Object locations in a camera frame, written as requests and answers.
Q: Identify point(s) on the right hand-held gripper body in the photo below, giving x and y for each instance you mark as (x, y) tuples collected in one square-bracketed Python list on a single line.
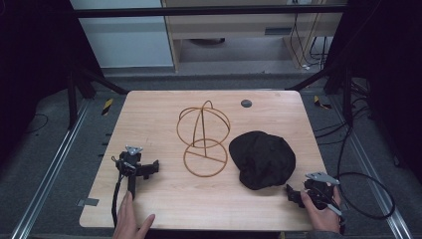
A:
[(321, 191)]

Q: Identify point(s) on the grey tape piece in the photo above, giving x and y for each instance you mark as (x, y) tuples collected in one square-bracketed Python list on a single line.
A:
[(88, 201)]

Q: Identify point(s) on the black hat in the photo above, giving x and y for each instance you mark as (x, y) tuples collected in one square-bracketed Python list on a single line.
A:
[(262, 159)]

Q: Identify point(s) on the black metal stand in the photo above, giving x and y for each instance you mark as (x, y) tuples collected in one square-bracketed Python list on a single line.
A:
[(84, 81), (338, 79)]

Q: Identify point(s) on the light wooden desk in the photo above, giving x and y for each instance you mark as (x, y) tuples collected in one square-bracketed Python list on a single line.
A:
[(232, 28)]

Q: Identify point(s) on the yellow black striped tape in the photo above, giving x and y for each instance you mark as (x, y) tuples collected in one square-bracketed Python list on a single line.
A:
[(320, 103), (107, 106)]

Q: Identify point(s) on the aluminium floor rail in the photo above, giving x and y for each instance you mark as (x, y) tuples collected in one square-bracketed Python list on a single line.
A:
[(375, 169), (49, 169)]

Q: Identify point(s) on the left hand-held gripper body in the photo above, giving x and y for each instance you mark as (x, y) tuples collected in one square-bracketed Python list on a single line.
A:
[(130, 165)]

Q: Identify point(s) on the person's left hand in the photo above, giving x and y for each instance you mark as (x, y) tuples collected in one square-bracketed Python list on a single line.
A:
[(131, 219)]

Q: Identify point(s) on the black horizontal frame bar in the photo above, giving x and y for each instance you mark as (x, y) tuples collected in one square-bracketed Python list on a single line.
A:
[(199, 12)]

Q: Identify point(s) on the grey round table grommet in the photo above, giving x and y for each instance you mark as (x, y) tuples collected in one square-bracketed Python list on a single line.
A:
[(246, 103)]

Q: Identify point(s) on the black curtain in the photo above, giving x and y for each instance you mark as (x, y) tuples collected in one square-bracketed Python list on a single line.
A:
[(33, 66), (388, 66)]

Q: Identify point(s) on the person's right hand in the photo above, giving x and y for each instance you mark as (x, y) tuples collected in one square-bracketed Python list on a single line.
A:
[(320, 217)]

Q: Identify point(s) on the white cabinet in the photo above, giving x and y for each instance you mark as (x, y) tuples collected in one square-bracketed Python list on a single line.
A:
[(126, 43)]

